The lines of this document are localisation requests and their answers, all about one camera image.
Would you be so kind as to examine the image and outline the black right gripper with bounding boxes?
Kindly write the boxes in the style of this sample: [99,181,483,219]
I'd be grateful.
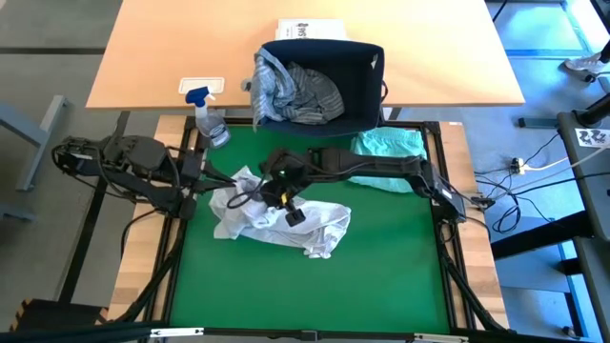
[260,148,314,211]

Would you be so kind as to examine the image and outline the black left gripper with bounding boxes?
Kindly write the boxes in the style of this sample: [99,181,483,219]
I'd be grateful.
[176,150,237,221]

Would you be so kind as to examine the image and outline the white patterned shirt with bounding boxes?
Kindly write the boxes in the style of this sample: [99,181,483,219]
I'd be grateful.
[208,165,353,260]

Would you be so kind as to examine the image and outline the teal shorts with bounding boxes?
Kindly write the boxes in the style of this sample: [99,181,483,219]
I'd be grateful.
[349,126,429,194]

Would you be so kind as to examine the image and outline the navy striped laundry basket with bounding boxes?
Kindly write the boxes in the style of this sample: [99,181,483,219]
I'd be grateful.
[252,38,386,138]

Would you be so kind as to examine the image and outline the clear spray bottle blue trigger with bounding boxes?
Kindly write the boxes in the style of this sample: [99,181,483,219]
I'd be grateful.
[184,86,232,150]

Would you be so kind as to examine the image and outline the dark grey striped garment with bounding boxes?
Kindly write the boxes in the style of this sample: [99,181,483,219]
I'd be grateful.
[280,61,346,127]

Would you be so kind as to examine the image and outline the light blue striped garment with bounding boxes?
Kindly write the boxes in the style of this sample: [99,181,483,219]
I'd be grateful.
[251,47,297,126]

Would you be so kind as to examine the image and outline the white desk grommet plate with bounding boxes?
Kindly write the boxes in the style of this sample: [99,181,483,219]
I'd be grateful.
[178,76,226,95]

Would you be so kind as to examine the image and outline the green table mat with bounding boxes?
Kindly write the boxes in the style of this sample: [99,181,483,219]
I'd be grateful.
[169,126,452,334]

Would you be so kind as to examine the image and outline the white printed booklet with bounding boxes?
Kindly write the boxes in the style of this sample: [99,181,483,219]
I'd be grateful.
[274,17,348,41]

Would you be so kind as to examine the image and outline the black desk leg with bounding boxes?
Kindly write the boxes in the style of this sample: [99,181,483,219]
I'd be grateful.
[56,110,130,304]

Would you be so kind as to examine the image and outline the light wood desk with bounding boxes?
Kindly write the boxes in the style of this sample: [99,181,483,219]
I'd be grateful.
[85,0,525,110]

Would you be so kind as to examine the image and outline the black orange striped box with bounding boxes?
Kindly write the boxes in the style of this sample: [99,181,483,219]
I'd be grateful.
[9,298,109,333]

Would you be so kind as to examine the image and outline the black pole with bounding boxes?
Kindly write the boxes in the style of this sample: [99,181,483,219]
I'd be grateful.
[0,322,168,343]

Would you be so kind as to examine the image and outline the black side table base bar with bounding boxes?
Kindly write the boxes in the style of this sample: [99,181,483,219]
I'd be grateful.
[490,209,595,261]

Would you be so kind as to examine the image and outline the grey desk foot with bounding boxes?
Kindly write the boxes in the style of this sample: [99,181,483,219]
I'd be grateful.
[517,116,561,129]

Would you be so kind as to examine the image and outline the white fiducial marker sheet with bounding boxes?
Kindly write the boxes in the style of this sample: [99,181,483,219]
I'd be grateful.
[575,127,610,148]

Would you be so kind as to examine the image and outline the grey side table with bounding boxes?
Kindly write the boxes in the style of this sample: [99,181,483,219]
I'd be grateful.
[557,111,610,343]

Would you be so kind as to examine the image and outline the person's shoe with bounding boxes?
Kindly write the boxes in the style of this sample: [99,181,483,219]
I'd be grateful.
[564,51,606,75]

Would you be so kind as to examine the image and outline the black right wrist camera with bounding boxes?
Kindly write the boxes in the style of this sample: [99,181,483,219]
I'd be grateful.
[284,208,307,228]

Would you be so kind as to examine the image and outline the black cable conduit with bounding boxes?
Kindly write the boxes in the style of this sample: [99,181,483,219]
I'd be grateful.
[113,237,185,325]
[437,237,509,333]

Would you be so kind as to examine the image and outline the silver frame bracket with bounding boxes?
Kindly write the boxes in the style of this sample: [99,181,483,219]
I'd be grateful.
[413,333,471,343]
[150,327,205,338]

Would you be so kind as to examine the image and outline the black aluminium table frame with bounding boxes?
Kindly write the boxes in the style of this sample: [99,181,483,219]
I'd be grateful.
[142,116,511,343]

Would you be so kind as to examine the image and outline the coiled black floor cable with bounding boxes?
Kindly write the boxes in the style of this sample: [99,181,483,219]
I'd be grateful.
[490,192,523,235]

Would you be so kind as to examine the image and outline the white floor cable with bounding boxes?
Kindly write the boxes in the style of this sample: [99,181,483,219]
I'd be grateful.
[522,145,610,172]

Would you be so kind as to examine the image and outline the long black floor cable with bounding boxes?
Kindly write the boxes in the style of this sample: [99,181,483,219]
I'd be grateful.
[512,171,610,197]

